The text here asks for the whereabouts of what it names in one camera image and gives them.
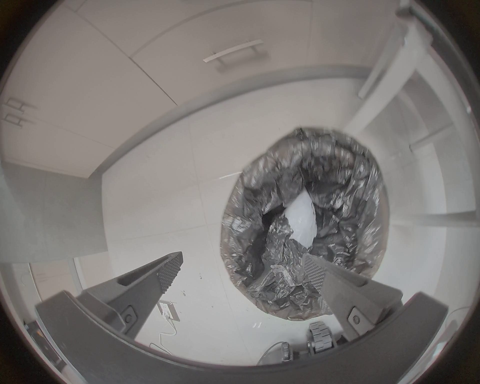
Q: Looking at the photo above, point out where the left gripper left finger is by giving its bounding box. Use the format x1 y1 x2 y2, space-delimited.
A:
80 252 184 337

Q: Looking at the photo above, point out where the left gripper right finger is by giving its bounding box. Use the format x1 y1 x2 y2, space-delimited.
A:
302 254 403 340

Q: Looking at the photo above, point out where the crumpled white paper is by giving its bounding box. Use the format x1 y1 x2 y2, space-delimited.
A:
283 189 317 250

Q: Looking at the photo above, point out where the grey and white chair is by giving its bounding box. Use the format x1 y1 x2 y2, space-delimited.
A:
343 0 480 229

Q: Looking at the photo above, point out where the black plastic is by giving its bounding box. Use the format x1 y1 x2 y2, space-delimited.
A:
247 217 331 314

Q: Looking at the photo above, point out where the beige cabinet with drawers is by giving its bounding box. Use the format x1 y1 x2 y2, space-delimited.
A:
0 0 398 181

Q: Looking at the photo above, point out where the black plastic bag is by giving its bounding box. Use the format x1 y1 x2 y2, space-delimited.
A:
219 127 391 322

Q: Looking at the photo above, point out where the white cable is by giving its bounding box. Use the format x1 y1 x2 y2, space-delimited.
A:
150 311 177 353

